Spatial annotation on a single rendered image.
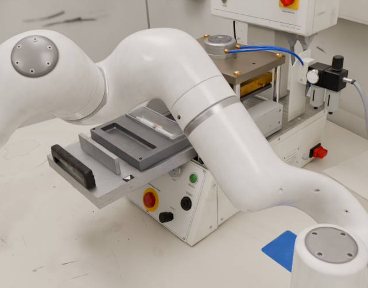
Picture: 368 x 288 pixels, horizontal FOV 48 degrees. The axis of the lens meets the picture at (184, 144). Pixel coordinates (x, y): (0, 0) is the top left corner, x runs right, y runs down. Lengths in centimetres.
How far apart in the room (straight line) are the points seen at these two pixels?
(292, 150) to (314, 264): 69
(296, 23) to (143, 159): 50
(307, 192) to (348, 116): 95
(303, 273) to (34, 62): 41
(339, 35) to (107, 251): 97
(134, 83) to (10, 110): 17
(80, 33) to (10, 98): 197
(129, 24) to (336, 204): 215
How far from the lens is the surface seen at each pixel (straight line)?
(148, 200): 108
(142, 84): 59
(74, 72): 55
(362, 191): 115
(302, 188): 57
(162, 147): 90
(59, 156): 92
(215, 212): 101
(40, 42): 55
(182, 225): 101
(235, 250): 100
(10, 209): 125
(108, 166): 90
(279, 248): 101
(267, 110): 103
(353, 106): 149
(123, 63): 61
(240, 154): 53
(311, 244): 53
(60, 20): 247
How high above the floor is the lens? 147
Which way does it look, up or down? 31 degrees down
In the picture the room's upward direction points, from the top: 4 degrees counter-clockwise
